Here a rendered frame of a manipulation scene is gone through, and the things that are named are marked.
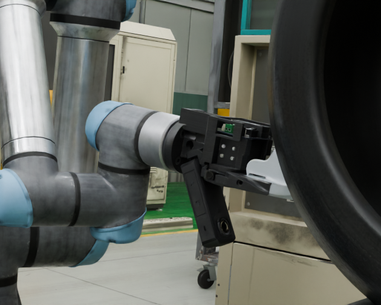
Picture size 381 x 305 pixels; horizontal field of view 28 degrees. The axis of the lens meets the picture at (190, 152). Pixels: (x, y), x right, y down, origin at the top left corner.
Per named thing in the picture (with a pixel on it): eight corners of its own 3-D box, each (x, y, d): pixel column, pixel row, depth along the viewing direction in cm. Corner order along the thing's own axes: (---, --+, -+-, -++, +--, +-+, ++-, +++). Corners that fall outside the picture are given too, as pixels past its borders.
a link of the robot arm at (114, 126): (116, 153, 114) (123, 97, 112) (171, 170, 107) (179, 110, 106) (77, 156, 108) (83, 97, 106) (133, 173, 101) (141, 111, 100)
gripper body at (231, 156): (246, 124, 90) (169, 106, 97) (233, 195, 91) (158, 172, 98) (280, 126, 96) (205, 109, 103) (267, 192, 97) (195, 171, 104)
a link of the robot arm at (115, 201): (58, 230, 109) (66, 155, 107) (129, 229, 114) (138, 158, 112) (75, 247, 102) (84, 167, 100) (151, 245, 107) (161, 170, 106)
